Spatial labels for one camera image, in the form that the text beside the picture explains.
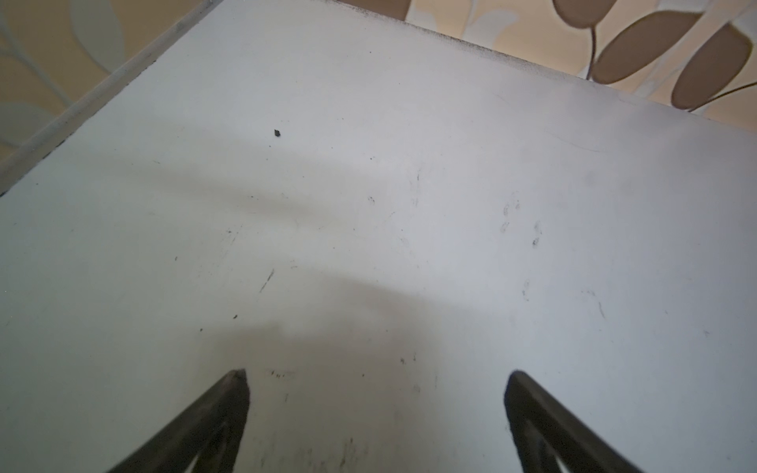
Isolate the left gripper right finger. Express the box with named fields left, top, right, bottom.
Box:
left=504, top=371, right=641, bottom=473

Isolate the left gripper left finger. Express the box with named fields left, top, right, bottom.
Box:
left=112, top=369, right=250, bottom=472

